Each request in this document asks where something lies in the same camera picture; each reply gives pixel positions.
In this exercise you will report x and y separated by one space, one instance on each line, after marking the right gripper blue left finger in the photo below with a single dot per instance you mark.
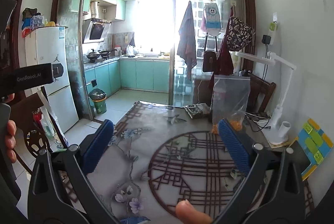
94 146

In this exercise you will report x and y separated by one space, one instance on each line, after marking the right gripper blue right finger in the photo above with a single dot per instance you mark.
237 144

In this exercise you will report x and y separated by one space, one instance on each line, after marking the green kitchen trash bin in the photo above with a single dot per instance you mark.
98 97

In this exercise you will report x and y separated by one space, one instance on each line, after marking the teal kitchen cabinets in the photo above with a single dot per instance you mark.
137 73

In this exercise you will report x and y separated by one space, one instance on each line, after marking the left hand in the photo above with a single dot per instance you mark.
10 141

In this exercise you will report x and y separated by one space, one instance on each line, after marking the right hand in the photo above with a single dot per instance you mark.
187 214

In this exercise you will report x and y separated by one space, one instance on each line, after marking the white desk lamp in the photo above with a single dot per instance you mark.
275 130

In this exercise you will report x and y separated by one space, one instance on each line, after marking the white refrigerator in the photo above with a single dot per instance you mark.
47 45

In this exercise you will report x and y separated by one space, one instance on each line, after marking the plastic bag with orange snacks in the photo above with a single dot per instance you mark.
229 100

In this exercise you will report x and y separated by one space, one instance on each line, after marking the patterned box on table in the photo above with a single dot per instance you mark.
197 111

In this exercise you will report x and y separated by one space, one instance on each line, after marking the dark wooden chair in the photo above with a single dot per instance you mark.
34 136

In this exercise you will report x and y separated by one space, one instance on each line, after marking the floral tablecloth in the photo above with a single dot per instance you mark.
159 156

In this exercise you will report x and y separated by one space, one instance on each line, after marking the dark red hanging garment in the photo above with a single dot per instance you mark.
224 64

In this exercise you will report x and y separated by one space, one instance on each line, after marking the black wok on stove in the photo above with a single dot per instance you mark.
93 55

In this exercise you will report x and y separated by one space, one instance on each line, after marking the black hanging bag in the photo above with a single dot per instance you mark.
209 57

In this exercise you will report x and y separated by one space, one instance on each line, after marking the black range hood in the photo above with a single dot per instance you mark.
95 30

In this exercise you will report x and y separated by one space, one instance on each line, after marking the plaid hanging cloth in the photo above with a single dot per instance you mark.
187 45

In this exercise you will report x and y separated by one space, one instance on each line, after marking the black white patterned bag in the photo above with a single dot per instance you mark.
239 34

